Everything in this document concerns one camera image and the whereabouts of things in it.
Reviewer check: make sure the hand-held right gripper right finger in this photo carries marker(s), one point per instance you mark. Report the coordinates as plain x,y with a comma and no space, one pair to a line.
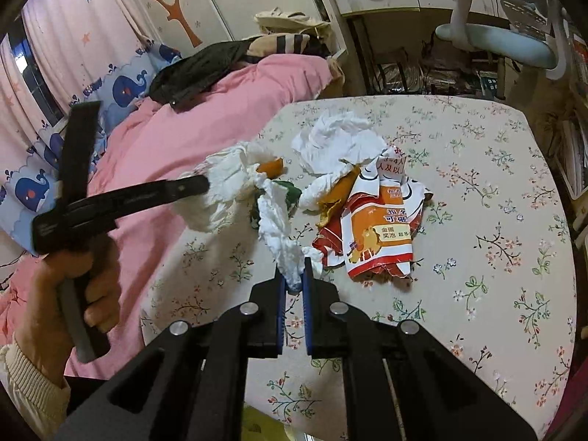
308,308

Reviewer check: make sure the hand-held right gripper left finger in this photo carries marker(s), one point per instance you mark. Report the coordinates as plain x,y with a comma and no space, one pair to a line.
278,305

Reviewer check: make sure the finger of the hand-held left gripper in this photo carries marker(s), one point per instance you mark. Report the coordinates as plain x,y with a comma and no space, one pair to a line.
151,193
80,147

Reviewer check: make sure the red and white snack wrapper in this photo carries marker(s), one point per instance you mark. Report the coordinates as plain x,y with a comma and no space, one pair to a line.
376,225

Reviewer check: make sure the person's left forearm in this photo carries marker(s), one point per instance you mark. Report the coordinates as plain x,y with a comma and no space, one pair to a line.
27,376

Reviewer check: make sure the person's left hand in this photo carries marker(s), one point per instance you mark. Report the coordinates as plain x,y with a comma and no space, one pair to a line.
41,312

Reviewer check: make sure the pink blanket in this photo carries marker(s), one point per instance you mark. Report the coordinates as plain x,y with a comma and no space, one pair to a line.
183,115

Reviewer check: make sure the window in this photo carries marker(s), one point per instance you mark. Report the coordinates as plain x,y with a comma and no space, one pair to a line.
32,73

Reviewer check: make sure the green wrapper scrap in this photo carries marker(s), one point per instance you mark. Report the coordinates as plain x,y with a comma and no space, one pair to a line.
291,193

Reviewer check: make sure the brown peel piece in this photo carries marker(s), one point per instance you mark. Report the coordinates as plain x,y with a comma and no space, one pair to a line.
333,193

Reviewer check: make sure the small white tissue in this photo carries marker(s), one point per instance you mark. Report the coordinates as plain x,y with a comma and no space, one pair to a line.
321,190

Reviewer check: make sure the yellow printed bag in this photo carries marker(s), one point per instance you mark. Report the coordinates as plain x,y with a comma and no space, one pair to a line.
259,425

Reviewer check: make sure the orange peel piece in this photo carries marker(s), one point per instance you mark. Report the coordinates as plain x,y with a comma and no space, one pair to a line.
272,167

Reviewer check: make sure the pink star curtain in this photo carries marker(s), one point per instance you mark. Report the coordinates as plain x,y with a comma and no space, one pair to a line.
82,18

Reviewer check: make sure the black jacket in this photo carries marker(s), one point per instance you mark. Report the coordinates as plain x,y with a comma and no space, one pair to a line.
202,69

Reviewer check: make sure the large flat white tissue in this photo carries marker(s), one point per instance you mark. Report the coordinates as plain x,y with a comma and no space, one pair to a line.
340,142

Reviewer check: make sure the floral tablecloth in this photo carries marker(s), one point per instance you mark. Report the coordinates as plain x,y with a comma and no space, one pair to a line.
482,239

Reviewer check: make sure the striped beige cloth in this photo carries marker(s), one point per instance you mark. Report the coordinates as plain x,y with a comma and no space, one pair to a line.
285,43

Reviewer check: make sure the white wardrobe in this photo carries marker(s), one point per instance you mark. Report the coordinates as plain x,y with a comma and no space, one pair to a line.
239,0

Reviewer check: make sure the cream canvas bag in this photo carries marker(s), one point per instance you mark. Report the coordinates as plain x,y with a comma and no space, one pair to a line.
287,20

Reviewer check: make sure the plastic bags under desk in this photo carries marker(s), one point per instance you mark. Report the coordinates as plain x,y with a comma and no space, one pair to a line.
413,73

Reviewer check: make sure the blue and grey desk chair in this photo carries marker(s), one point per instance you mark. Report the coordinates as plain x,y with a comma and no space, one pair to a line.
496,39

